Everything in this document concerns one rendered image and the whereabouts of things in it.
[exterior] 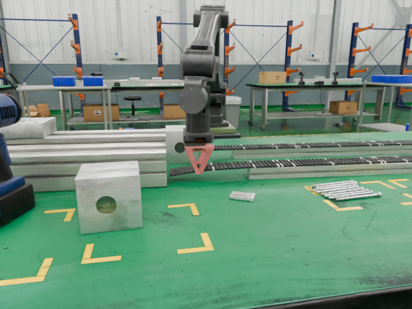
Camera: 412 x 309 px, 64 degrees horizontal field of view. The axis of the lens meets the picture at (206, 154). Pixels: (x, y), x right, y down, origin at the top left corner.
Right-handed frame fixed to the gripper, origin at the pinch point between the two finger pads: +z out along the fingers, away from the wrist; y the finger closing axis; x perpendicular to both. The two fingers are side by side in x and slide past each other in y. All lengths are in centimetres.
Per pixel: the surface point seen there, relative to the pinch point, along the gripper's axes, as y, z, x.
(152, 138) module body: -13.6, -4.9, -11.3
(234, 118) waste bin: -499, 60, 110
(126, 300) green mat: 42.9, 2.9, -12.3
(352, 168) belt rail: 2.1, 1.0, 38.8
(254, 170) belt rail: 2.3, 0.5, 13.6
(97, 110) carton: -478, 41, -122
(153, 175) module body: 5.4, -0.1, -10.5
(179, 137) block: -13.7, -5.0, -3.8
